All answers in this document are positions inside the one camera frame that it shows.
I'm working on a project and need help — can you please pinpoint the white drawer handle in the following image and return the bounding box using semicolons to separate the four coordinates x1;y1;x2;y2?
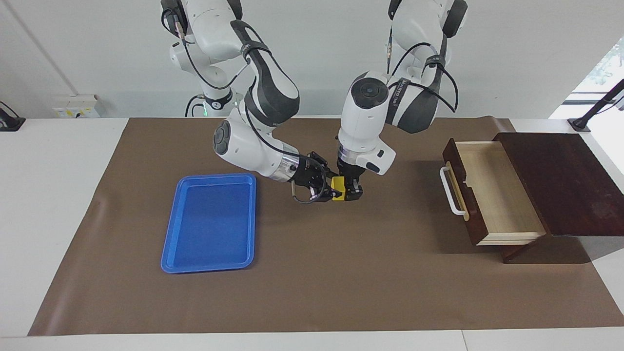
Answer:
439;166;468;216

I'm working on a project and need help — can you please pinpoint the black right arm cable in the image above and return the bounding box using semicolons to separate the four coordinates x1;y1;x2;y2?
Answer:
162;9;328;205

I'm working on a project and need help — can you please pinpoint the blue plastic tray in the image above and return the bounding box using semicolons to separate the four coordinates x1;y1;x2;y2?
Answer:
160;173;257;274

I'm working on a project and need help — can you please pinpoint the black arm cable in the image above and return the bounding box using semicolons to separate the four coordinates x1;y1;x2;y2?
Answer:
162;9;328;205
386;27;460;116

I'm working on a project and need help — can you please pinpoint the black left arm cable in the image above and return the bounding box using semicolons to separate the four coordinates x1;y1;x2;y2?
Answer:
386;27;460;116

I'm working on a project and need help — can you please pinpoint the black desk mount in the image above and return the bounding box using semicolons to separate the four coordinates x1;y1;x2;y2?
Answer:
0;100;26;132

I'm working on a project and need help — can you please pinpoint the brown table mat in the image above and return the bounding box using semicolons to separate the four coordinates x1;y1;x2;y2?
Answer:
27;116;624;337

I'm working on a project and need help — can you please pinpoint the black clamp stand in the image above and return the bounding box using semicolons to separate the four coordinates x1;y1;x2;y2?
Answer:
567;78;624;133

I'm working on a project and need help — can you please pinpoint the dark brown wooden cabinet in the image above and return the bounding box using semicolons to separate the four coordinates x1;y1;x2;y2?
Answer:
491;132;624;264

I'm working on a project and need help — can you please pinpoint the wooden drawer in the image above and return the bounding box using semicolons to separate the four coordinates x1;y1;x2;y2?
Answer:
441;138;547;246

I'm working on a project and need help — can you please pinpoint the white wall outlet box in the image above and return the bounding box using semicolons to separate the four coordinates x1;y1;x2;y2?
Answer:
52;95;101;119

